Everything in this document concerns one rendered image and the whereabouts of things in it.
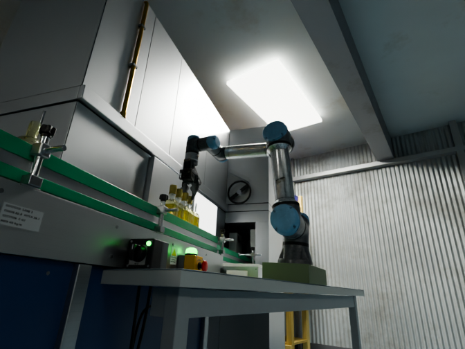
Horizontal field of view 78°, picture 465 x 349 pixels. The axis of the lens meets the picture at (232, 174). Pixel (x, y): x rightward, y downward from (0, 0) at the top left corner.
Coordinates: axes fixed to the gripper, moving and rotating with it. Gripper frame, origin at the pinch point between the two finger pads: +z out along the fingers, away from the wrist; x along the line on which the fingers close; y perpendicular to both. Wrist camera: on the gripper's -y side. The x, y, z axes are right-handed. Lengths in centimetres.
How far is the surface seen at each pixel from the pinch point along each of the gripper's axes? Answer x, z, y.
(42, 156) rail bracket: 17, 21, 94
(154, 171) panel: -11.6, -9.3, 17.4
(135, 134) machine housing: -12.3, -20.4, 35.3
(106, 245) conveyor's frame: 16, 35, 71
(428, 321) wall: 163, 66, -278
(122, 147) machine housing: -14.4, -11.8, 39.4
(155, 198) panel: -11.6, 3.5, 13.4
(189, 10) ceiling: -26, -165, -15
